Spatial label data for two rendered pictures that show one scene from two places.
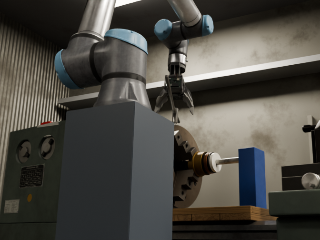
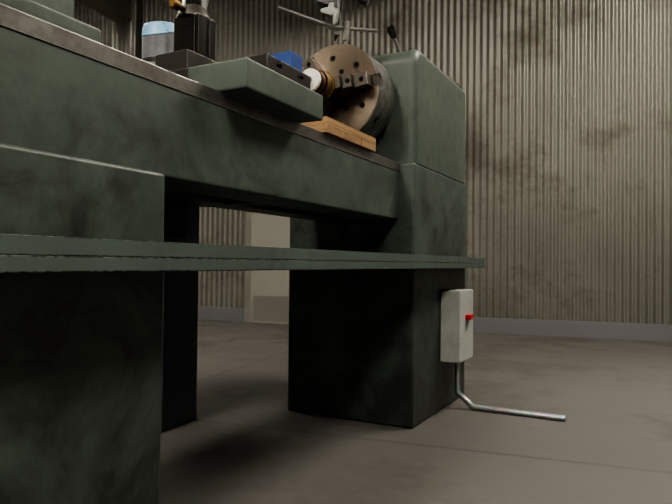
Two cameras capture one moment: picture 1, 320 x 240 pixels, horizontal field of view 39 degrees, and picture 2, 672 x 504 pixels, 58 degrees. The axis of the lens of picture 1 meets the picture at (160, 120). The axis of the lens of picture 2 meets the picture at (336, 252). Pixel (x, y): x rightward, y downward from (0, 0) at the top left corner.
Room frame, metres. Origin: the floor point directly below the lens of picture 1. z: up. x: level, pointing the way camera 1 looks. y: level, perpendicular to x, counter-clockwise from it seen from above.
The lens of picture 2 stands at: (1.34, -1.99, 0.53)
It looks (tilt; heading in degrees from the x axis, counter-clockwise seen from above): 1 degrees up; 80
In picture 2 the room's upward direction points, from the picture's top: 1 degrees clockwise
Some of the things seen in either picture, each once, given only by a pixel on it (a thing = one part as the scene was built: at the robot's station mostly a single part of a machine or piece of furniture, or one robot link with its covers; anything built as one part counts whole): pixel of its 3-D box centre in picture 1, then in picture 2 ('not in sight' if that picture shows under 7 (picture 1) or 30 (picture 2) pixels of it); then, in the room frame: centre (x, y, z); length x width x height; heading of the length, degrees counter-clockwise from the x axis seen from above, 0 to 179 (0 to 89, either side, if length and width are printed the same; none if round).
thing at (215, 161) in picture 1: (229, 161); (300, 74); (1.53, -0.25, 1.08); 0.13 x 0.07 x 0.07; 52
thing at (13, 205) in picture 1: (91, 179); (384, 128); (1.92, 0.29, 1.06); 0.59 x 0.48 x 0.39; 52
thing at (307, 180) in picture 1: (311, 181); not in sight; (1.10, -0.38, 0.95); 0.07 x 0.04 x 0.04; 142
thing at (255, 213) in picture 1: (234, 218); (297, 140); (1.52, -0.26, 0.88); 0.36 x 0.30 x 0.04; 142
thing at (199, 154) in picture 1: (203, 164); (319, 84); (1.60, -0.16, 1.08); 0.09 x 0.09 x 0.09; 52
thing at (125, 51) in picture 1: (123, 57); (161, 43); (1.10, 0.10, 1.27); 0.13 x 0.12 x 0.14; 61
